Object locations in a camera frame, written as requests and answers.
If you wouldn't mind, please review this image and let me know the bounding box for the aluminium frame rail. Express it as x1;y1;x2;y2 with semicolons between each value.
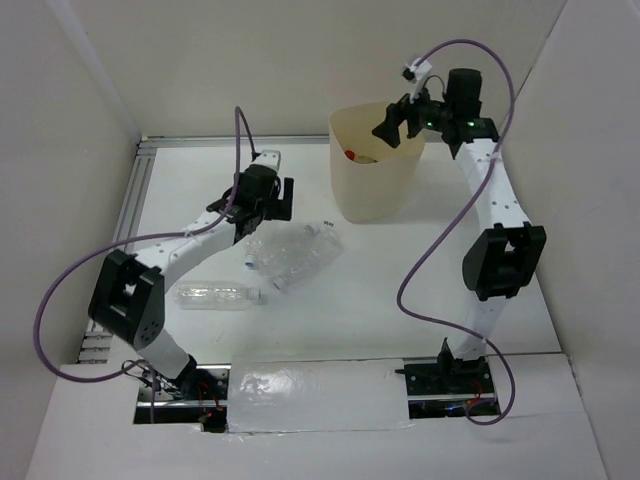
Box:
74;133;496;364

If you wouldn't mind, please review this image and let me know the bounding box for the red label bottle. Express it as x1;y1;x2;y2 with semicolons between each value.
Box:
344;149;378;165

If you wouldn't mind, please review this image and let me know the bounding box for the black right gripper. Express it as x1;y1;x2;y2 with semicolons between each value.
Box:
372;76;455;148

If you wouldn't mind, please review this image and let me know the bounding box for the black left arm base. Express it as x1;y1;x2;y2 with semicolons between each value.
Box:
130;364;231;434

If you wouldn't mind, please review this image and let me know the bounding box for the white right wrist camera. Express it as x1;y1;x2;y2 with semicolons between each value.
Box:
402;57;432;103

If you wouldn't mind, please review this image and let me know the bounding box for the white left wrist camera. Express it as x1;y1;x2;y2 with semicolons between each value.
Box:
252;149;282;173

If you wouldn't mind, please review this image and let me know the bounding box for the clear bottle grey cap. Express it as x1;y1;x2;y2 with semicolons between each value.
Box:
258;222;320;270

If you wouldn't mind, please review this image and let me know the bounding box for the beige plastic bin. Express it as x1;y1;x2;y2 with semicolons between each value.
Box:
329;100;425;223

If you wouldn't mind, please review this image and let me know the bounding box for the clear bottle blue cap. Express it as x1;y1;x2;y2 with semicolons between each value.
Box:
244;224;319;270

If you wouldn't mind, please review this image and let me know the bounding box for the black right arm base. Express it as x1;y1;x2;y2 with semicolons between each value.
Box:
394;358;501;420

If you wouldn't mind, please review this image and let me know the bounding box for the clear bottle lying left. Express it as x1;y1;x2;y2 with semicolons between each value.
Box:
173;281;267;311

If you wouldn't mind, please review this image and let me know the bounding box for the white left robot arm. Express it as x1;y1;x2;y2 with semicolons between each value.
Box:
88;163;294;399

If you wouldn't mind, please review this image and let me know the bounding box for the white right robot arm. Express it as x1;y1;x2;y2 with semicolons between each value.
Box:
372;66;546;392

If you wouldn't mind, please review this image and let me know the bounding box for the clear bottle white cap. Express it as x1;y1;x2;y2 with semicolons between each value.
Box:
269;229;344;292

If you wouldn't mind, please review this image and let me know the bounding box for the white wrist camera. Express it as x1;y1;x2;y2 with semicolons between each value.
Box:
252;149;282;173
402;57;432;103

